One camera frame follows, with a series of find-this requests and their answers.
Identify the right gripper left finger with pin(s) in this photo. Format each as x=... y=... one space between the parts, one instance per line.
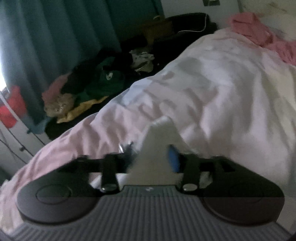
x=108 y=166

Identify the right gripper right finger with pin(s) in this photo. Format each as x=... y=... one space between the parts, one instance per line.
x=199 y=174

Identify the white sweatpants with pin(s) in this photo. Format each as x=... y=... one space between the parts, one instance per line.
x=151 y=165

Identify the black clothes pile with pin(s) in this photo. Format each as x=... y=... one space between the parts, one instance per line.
x=93 y=82

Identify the pink white bed duvet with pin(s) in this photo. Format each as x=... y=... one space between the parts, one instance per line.
x=225 y=95

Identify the pink plush pillow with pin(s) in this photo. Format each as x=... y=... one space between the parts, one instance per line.
x=54 y=89

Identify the red bag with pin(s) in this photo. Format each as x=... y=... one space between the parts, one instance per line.
x=17 y=104

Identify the dark teal right curtain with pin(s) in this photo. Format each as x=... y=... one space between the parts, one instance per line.
x=41 y=40

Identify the pink garment on bed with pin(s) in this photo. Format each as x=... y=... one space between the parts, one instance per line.
x=249 y=25

